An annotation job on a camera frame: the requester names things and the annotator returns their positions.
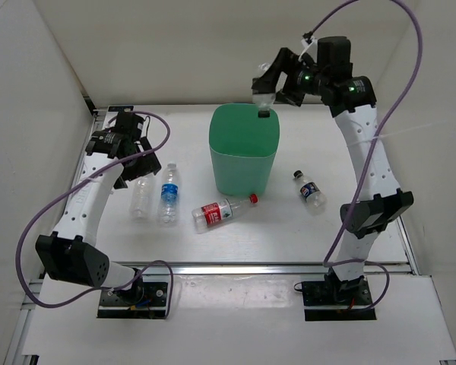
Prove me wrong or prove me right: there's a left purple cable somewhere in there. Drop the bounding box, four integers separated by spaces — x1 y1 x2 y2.
15 110 175 319

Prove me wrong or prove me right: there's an aluminium rail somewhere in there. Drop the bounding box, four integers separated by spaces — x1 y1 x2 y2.
118 262 413 275

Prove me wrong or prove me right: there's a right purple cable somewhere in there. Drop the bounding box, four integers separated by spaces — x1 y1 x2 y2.
302 0 423 319

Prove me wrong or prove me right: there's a red label plastic bottle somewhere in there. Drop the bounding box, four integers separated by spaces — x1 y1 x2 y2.
192 194 258 233

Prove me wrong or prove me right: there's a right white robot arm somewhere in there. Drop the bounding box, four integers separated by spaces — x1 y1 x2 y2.
252 36 414 304

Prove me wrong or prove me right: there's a clear unlabelled plastic bottle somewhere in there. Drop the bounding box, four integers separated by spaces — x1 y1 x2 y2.
129 175 154 220

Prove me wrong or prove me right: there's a blue label water bottle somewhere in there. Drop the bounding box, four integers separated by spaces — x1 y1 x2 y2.
157 162 180 225

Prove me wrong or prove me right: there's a purple cable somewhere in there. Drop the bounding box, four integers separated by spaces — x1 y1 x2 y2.
15 110 175 319
302 0 423 319

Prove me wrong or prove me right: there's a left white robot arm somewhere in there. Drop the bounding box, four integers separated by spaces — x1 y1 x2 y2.
35 123 160 304

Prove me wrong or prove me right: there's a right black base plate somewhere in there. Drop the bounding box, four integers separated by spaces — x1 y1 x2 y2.
293 280 377 322

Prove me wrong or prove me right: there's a small black label bottle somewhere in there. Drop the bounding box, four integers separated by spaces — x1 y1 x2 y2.
252 62 277 119

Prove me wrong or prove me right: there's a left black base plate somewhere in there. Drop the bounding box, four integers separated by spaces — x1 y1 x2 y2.
97 275 170 320

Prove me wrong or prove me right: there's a green plastic bin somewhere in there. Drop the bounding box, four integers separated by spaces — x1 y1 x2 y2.
208 103 280 196

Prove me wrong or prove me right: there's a small pepsi bottle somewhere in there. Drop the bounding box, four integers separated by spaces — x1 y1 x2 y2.
293 170 327 215

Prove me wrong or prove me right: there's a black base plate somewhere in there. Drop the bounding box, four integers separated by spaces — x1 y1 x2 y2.
97 275 170 320
293 280 377 322

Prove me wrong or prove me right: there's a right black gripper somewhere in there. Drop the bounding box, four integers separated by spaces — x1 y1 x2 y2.
252 48 329 108

